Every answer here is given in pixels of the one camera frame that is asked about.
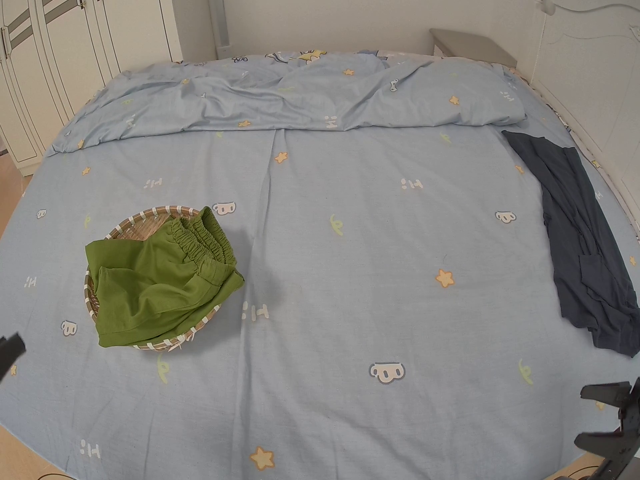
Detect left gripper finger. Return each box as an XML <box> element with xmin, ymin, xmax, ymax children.
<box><xmin>0</xmin><ymin>333</ymin><xmax>27</xmax><ymax>385</ymax></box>

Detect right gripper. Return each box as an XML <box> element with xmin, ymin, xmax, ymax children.
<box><xmin>574</xmin><ymin>377</ymin><xmax>640</xmax><ymax>480</ymax></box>

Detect green shorts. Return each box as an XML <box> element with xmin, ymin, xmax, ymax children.
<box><xmin>84</xmin><ymin>206</ymin><xmax>246</xmax><ymax>349</ymax></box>

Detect round woven basket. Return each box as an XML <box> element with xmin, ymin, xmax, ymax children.
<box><xmin>83</xmin><ymin>204</ymin><xmax>236</xmax><ymax>354</ymax></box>

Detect dark blue garment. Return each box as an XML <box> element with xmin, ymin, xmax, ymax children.
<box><xmin>501</xmin><ymin>129</ymin><xmax>640</xmax><ymax>358</ymax></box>

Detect bed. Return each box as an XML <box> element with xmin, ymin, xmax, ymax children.
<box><xmin>0</xmin><ymin>0</ymin><xmax>640</xmax><ymax>480</ymax></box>

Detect white wardrobe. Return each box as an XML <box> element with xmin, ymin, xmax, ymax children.
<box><xmin>0</xmin><ymin>0</ymin><xmax>183</xmax><ymax>178</ymax></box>

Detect pale blue quilt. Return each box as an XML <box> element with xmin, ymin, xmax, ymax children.
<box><xmin>47</xmin><ymin>48</ymin><xmax>528</xmax><ymax>158</ymax></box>

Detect grey bedside table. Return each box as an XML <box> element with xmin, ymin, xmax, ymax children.
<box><xmin>429</xmin><ymin>28</ymin><xmax>518</xmax><ymax>69</ymax></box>

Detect grey wall duct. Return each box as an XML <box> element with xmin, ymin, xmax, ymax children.
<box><xmin>206</xmin><ymin>0</ymin><xmax>232</xmax><ymax>54</ymax></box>

